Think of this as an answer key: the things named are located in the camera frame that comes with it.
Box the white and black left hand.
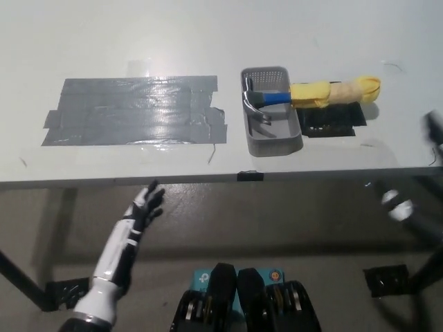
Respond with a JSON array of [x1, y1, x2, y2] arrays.
[[91, 179, 166, 290]]

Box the black and white right hand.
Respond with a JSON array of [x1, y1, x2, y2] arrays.
[[375, 109, 443, 250]]

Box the blue hammer with yellow cloth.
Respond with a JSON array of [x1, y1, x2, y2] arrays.
[[242, 75, 382, 139]]

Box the black robot body teal tops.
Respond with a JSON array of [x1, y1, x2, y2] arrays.
[[169, 262, 321, 332]]

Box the gray perforated plastic container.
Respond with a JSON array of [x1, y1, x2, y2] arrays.
[[240, 65, 305, 158]]

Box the black tape square patch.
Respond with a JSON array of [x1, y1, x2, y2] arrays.
[[292, 81, 368, 140]]

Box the gray duct tape patch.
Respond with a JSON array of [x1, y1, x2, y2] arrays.
[[40, 75, 228, 148]]

